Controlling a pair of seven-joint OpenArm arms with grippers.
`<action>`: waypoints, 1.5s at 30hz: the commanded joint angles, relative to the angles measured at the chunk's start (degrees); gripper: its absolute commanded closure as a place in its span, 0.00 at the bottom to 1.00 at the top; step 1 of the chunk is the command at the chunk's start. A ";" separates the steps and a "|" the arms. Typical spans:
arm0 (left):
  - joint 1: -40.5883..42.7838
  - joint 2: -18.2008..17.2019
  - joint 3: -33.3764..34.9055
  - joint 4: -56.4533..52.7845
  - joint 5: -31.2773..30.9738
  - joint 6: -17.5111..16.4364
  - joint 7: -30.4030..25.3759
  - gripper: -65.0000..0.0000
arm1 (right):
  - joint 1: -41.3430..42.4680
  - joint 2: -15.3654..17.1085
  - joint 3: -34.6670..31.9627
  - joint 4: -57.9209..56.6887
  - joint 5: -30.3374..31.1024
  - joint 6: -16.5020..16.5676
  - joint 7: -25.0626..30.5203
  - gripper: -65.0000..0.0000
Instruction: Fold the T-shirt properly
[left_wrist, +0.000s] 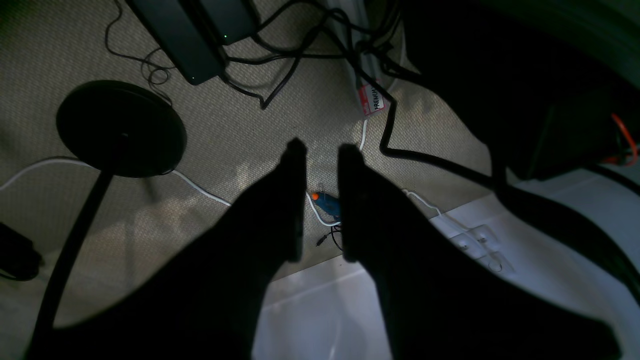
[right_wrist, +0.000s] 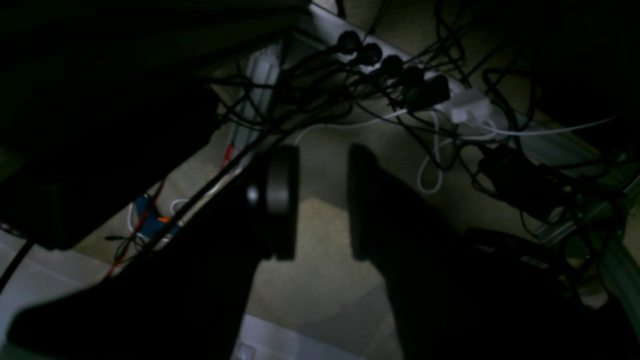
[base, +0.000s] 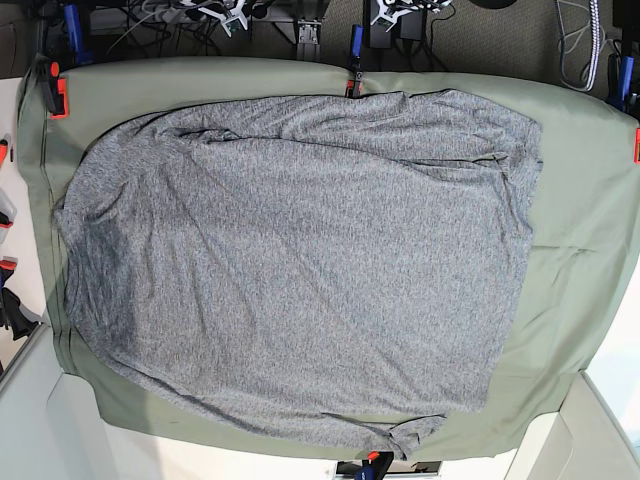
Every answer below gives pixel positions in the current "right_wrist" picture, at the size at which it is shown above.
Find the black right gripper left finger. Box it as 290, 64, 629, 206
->
7, 145, 300, 360

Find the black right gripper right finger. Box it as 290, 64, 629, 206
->
347, 145, 639, 360

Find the white charger adapter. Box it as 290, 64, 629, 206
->
444, 88, 493, 124

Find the white power strip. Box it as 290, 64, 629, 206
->
295, 0, 639, 161

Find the white cable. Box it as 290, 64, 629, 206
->
292, 107, 618, 195

